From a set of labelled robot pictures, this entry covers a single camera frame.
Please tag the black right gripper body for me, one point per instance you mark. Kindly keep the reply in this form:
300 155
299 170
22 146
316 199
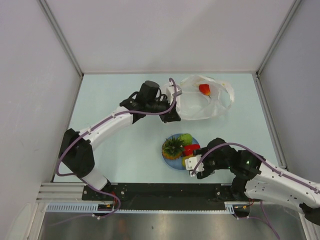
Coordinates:
210 164

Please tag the white plastic bag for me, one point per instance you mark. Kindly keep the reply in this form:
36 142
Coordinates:
193 105

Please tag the green fake apple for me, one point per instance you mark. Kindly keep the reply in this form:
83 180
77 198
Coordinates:
186 139

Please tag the orange fake pineapple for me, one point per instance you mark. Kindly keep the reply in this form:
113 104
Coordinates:
172 148

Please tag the red fake pepper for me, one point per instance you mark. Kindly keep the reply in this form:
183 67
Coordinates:
189 149

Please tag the yellow fake fruit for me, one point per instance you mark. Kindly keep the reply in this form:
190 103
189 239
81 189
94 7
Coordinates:
184 159

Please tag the blue plastic plate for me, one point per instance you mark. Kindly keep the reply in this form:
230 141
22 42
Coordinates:
177 163

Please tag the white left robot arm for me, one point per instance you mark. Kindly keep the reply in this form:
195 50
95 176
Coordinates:
77 147

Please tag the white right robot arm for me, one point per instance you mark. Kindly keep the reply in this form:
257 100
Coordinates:
258 179

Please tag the red fake strawberry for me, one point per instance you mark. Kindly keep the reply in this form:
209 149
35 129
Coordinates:
205 89

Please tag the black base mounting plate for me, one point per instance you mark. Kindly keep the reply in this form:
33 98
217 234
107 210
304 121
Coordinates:
192 196

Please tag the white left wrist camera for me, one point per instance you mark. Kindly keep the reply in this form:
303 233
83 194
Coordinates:
170 92

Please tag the white slotted cable duct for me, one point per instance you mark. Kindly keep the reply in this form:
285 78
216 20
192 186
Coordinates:
103 208

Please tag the aluminium frame rail front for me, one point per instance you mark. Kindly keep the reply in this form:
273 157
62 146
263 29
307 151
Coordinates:
60 192

